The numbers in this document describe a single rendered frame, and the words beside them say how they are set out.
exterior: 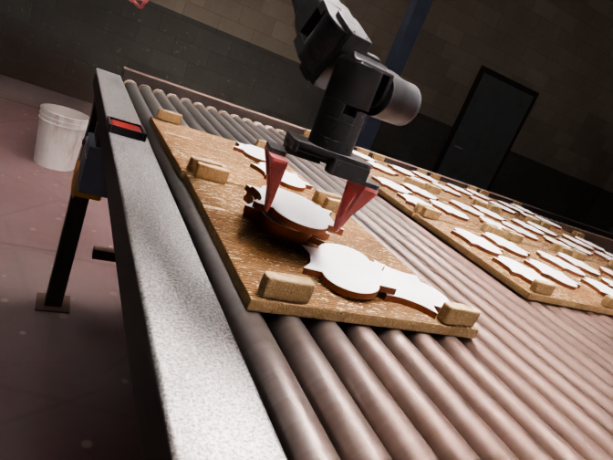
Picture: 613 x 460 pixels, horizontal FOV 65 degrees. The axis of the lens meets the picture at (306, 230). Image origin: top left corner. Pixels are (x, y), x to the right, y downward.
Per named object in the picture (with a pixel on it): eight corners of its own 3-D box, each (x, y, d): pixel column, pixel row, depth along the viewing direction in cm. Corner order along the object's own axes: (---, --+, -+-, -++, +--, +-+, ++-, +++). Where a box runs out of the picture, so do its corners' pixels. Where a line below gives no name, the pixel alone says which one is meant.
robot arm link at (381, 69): (332, 43, 57) (364, 52, 53) (370, 61, 61) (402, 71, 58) (311, 100, 59) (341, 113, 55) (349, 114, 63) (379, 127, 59)
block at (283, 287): (260, 299, 51) (269, 277, 51) (254, 290, 53) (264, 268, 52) (308, 306, 54) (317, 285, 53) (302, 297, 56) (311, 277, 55)
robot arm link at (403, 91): (294, 60, 64) (334, 5, 59) (353, 85, 71) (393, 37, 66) (327, 125, 58) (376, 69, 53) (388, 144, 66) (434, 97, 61)
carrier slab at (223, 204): (245, 310, 51) (251, 297, 51) (182, 181, 85) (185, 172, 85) (474, 339, 68) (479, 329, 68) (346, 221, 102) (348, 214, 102)
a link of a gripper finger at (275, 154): (306, 230, 60) (335, 158, 57) (252, 214, 58) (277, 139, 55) (296, 212, 66) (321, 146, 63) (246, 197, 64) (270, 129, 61)
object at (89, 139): (68, 204, 118) (86, 134, 112) (69, 184, 129) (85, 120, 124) (117, 214, 123) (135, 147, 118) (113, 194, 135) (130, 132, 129)
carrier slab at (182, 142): (179, 178, 86) (181, 170, 85) (148, 121, 119) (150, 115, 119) (339, 217, 103) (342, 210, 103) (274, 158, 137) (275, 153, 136)
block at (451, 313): (442, 325, 64) (451, 307, 63) (434, 317, 66) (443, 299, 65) (473, 329, 67) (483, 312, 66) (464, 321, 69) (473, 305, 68)
